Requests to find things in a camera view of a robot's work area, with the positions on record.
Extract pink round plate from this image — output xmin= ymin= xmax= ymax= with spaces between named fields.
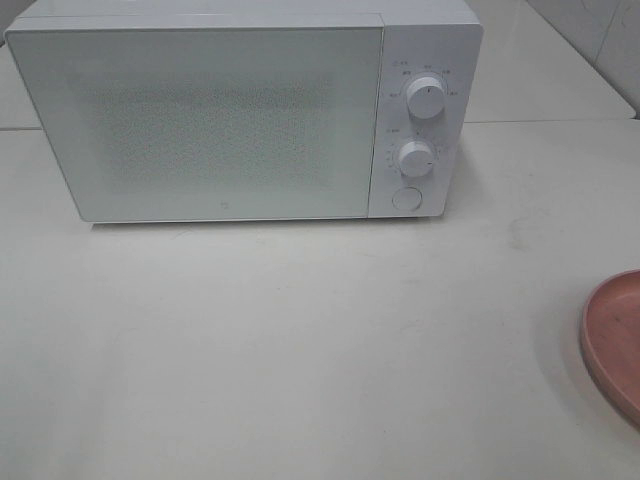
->
xmin=580 ymin=270 xmax=639 ymax=425

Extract white microwave oven body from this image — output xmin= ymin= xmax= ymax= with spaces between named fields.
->
xmin=4 ymin=1 xmax=484 ymax=221

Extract lower white timer knob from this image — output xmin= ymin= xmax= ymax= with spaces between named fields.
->
xmin=396 ymin=141 xmax=436 ymax=178

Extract upper white power knob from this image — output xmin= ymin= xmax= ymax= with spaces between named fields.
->
xmin=405 ymin=73 xmax=446 ymax=120

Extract round white door button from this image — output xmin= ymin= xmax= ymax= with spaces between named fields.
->
xmin=392 ymin=187 xmax=422 ymax=211

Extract white microwave door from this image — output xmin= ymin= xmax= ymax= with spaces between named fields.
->
xmin=8 ymin=28 xmax=382 ymax=223

